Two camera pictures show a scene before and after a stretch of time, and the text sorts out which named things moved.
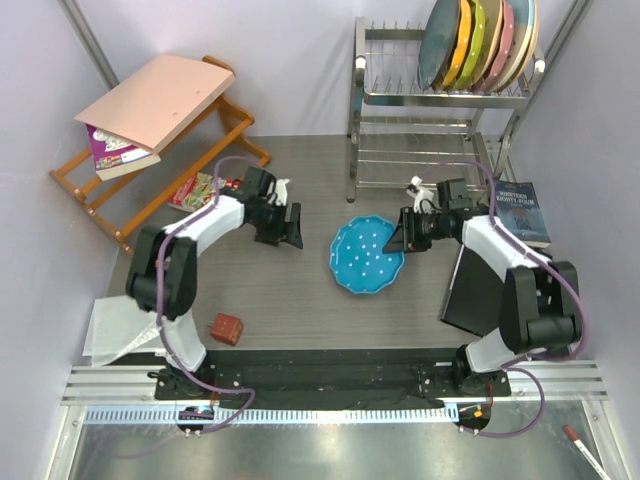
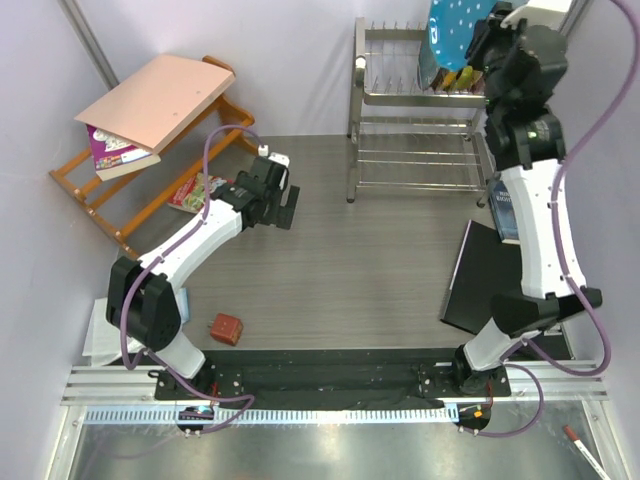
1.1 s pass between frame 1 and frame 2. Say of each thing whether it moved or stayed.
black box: stayed
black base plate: stayed
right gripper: moved
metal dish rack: stayed
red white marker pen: stayed
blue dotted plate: moved
